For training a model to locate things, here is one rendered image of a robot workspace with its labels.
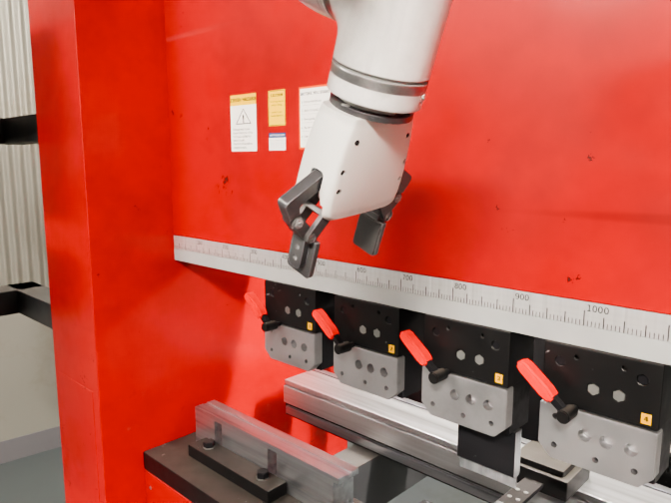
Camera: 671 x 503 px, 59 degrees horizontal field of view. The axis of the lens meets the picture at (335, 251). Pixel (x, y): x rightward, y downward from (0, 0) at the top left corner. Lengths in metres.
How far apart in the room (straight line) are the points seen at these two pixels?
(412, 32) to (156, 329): 1.17
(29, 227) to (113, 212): 2.06
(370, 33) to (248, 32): 0.80
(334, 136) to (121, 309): 1.04
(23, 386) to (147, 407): 2.10
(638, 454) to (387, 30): 0.62
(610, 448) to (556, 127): 0.42
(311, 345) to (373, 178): 0.66
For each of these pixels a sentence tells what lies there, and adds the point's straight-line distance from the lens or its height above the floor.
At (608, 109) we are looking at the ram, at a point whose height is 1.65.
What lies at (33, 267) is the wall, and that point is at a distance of 3.50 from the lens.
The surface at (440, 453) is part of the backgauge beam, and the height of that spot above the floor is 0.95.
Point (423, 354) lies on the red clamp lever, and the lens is 0.94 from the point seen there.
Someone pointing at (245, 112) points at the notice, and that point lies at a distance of 1.25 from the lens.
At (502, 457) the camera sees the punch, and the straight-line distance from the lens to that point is 1.00.
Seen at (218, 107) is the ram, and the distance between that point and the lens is 1.33.
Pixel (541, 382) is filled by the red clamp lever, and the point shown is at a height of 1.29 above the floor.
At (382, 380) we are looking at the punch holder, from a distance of 1.05.
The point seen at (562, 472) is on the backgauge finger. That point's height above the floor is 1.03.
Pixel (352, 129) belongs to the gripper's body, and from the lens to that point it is 0.49.
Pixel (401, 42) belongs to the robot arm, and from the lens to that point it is 0.48.
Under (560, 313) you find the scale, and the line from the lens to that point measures 0.85.
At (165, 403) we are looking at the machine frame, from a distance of 1.59.
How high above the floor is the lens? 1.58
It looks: 9 degrees down
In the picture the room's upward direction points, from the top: straight up
